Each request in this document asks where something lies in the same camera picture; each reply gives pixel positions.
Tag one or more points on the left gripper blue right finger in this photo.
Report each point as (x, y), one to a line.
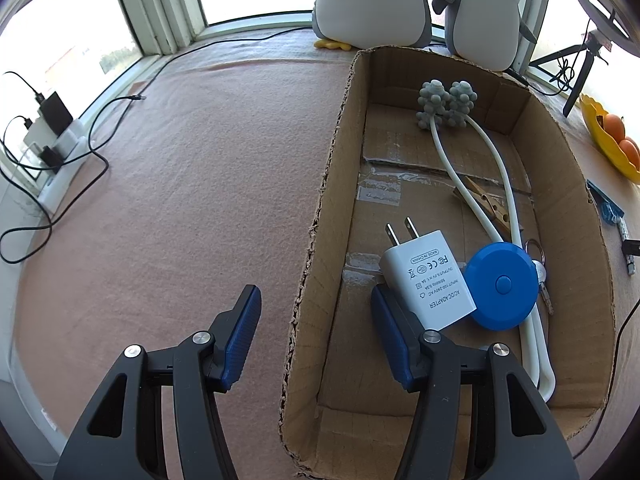
(396, 335)

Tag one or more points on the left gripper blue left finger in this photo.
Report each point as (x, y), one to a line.
(245, 319)

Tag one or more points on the blue plastic phone stand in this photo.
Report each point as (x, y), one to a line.
(610, 212)

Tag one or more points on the white usb power adapter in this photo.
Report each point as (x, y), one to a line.
(426, 278)

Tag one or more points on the silver key with ring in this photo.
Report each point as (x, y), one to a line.
(536, 252)

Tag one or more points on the blue round tape measure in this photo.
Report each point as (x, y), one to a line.
(503, 283)

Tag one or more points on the wooden clothespin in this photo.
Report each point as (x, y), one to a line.
(494, 212)

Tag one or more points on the white neck massager roller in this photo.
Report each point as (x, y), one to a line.
(466, 149)

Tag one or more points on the patterned white lighter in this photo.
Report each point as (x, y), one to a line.
(624, 235)

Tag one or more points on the orange fruit front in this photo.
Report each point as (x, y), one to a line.
(631, 151)

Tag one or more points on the orange fruit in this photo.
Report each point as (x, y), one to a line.
(614, 126)
(631, 151)

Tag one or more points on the orange fruit rear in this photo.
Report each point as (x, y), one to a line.
(614, 126)

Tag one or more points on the yellow leaf-shaped fruit bowl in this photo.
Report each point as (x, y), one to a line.
(591, 111)

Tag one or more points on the open cardboard box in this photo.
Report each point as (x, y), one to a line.
(406, 114)

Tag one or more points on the black tripod stand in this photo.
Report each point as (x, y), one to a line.
(570, 67)

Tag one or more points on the white power strip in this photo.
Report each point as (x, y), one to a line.
(61, 156)

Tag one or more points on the small plush penguin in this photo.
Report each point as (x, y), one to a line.
(484, 32)

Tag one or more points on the black charger adapter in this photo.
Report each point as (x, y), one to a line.
(55, 114)

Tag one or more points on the large plush penguin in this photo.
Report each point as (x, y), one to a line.
(364, 24)

